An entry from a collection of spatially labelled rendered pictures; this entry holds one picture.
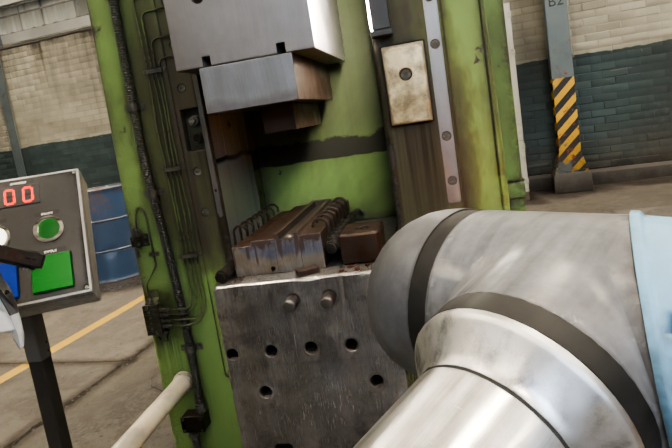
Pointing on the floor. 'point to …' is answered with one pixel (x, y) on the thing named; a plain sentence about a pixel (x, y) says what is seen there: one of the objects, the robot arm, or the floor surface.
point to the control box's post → (45, 382)
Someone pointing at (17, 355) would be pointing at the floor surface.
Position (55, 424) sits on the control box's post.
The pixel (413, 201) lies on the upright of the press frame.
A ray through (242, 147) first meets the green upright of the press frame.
